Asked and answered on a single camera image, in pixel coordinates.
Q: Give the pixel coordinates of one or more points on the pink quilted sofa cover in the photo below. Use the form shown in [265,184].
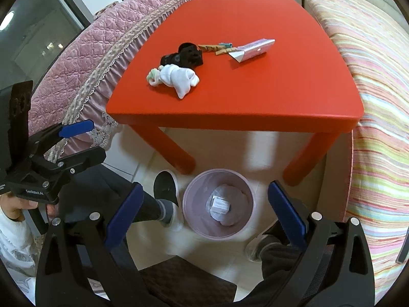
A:
[81,81]

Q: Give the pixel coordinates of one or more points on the black sock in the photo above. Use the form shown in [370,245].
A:
[188,56]

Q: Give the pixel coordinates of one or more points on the left black slipper foot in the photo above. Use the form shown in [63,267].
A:
[166,193]

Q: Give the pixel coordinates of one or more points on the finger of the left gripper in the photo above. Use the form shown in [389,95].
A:
[75,128]
[81,159]

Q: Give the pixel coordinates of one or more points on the small blue clip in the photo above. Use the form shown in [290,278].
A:
[226,45]

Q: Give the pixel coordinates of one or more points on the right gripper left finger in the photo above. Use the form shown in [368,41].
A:
[61,278]

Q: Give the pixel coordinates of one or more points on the white packet in bin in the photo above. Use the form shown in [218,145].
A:
[219,205]

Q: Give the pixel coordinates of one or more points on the striped bed blanket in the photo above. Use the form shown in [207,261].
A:
[375,49]

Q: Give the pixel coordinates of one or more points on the dark window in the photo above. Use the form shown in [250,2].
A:
[33,34]

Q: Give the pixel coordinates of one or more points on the right slipper foot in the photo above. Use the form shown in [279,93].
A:
[257,245]

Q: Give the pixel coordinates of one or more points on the person's left hand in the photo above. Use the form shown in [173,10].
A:
[13,206]

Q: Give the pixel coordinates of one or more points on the pink white carton box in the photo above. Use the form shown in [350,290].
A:
[252,49]

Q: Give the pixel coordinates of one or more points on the dark brown stool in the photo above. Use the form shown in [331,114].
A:
[176,282]

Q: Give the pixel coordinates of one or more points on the red table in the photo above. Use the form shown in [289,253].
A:
[301,84]

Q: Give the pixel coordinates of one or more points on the pink trash bin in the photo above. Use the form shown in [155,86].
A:
[227,184]

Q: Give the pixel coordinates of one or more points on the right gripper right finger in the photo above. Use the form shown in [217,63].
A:
[334,267]

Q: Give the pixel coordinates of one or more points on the white sock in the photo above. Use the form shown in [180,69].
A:
[179,78]

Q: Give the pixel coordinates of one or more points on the wooden clothespin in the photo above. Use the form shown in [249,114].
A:
[211,47]
[226,50]

